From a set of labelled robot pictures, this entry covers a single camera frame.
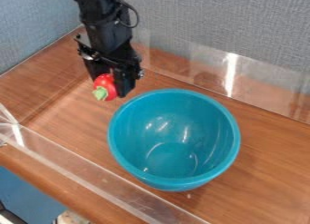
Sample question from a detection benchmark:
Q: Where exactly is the red toy strawberry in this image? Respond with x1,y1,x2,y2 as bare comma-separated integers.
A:
92,73,118,101

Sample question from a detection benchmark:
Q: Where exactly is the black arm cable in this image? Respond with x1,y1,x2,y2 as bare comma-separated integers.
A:
117,0,141,30

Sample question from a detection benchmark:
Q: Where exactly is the clear acrylic back barrier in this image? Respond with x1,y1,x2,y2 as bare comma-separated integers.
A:
134,28,310,124

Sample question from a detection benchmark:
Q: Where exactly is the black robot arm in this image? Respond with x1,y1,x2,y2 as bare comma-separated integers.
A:
74,0,143,101

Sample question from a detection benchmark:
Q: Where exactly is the clear acrylic barrier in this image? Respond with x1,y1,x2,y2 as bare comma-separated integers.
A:
0,125,210,224
134,28,310,124

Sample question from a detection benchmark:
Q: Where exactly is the clear acrylic front barrier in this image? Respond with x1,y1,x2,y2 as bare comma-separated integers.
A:
0,125,210,224

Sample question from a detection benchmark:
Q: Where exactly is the blue plastic bowl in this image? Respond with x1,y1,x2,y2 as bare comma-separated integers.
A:
107,89,241,192

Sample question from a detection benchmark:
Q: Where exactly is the clear acrylic left bracket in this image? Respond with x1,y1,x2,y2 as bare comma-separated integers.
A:
0,103,24,147

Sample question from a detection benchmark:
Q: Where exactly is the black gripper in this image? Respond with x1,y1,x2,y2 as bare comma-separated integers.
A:
75,19,142,98

